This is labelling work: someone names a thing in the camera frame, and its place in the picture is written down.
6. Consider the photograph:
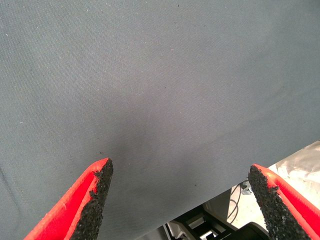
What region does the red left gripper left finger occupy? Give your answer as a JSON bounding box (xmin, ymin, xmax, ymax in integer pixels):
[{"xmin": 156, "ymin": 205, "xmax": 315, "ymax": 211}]
[{"xmin": 23, "ymin": 157, "xmax": 114, "ymax": 240}]

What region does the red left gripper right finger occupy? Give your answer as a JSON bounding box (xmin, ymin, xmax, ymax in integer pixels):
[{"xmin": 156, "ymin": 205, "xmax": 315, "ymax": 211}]
[{"xmin": 247, "ymin": 163, "xmax": 320, "ymax": 240}]

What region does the dark grey table cloth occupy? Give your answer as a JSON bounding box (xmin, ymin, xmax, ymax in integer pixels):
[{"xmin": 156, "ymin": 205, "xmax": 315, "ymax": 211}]
[{"xmin": 0, "ymin": 0, "xmax": 320, "ymax": 240}]

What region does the small metal bracket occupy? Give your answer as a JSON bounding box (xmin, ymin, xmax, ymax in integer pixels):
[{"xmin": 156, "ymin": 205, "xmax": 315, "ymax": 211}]
[{"xmin": 240, "ymin": 180, "xmax": 254, "ymax": 196}]

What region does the thin black floor cable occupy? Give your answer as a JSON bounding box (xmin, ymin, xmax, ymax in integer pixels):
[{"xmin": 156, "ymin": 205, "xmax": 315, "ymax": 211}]
[{"xmin": 225, "ymin": 184, "xmax": 243, "ymax": 225}]

